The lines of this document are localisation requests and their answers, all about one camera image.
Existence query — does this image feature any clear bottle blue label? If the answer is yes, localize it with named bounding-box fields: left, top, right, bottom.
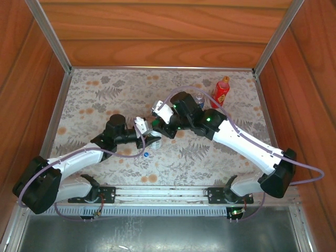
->
left=195, top=93, right=206, bottom=109

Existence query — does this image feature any red plastic bottle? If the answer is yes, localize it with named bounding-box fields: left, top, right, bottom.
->
left=211, top=80, right=231, bottom=109

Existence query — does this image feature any floral tablecloth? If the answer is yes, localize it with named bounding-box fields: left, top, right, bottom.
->
left=41, top=68, right=286, bottom=186

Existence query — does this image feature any aluminium rear edge bar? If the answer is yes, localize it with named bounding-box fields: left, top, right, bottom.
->
left=70, top=66, right=255, bottom=72

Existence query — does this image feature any aluminium side edge bar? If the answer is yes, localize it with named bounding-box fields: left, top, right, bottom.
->
left=252, top=72, right=289, bottom=186
left=30, top=70, right=73, bottom=184

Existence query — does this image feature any grey metal sheet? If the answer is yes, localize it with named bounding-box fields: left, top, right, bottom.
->
left=18, top=207, right=300, bottom=252

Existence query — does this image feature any small green lit circuit board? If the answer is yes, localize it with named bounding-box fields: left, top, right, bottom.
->
left=227, top=207, right=246, bottom=223

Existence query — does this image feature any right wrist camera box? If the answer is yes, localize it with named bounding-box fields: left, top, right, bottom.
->
left=151, top=100, right=174, bottom=124

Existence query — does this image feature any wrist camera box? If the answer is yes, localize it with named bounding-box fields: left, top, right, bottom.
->
left=151, top=100, right=174, bottom=124
left=133, top=117, right=153, bottom=134

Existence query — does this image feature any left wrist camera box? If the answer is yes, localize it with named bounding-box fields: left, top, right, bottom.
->
left=133, top=117, right=153, bottom=134

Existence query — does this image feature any aluminium mounting rail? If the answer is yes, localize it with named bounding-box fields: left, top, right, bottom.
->
left=17, top=183, right=300, bottom=207

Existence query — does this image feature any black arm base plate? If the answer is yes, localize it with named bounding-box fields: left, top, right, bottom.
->
left=207, top=186, right=255, bottom=205
left=67, top=185, right=117, bottom=204

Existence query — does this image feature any grey slotted cable duct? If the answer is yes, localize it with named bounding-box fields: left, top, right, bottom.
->
left=28, top=206, right=229, bottom=217

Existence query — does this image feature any red black wire connector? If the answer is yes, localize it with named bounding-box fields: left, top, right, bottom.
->
left=92, top=193, right=106, bottom=219

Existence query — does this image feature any aluminium corner post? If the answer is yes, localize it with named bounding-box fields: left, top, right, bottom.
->
left=253, top=0, right=307, bottom=76
left=25, top=0, right=73, bottom=74

